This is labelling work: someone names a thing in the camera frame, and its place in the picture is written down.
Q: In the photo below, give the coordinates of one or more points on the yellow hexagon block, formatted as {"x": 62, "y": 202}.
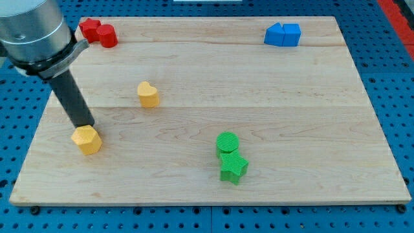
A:
{"x": 87, "y": 139}

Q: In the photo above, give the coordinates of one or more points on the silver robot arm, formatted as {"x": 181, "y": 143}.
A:
{"x": 37, "y": 38}

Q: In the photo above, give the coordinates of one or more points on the wooden board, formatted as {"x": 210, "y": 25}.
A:
{"x": 304, "y": 120}

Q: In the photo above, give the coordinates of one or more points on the green cylinder block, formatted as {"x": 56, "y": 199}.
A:
{"x": 226, "y": 142}

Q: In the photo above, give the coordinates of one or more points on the green star block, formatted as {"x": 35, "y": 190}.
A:
{"x": 233, "y": 167}

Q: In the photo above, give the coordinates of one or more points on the yellow heart block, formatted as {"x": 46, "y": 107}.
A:
{"x": 148, "y": 95}

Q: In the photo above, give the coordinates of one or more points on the blue triangle block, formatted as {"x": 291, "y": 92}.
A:
{"x": 274, "y": 35}

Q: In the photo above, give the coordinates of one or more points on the blue pentagon block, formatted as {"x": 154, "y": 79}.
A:
{"x": 292, "y": 34}

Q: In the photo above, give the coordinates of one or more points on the red cylinder block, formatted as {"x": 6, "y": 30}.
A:
{"x": 107, "y": 36}

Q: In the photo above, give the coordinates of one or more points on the red star block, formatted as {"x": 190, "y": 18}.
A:
{"x": 88, "y": 29}

